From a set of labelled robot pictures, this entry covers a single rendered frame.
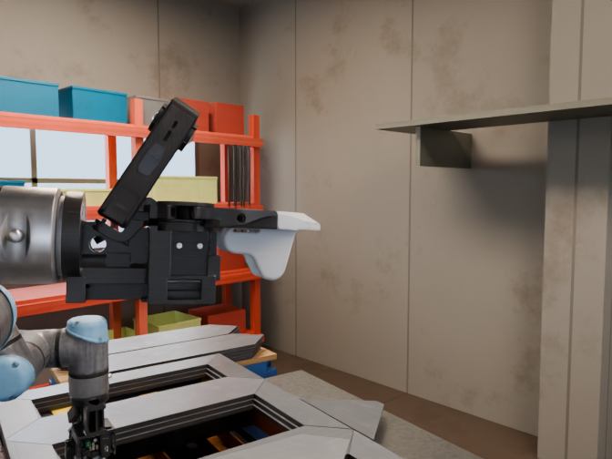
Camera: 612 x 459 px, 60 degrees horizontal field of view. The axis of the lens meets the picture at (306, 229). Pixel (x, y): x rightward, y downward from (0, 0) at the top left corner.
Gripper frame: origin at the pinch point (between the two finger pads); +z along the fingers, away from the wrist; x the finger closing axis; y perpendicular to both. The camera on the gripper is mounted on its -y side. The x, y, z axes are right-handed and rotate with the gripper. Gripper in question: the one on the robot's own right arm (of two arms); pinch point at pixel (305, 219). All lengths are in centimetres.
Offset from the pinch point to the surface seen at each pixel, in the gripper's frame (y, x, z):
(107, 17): -163, -404, -32
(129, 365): 50, -151, -12
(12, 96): -73, -307, -80
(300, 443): 53, -76, 27
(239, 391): 51, -114, 20
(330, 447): 53, -72, 33
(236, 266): 32, -394, 76
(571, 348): 58, -169, 207
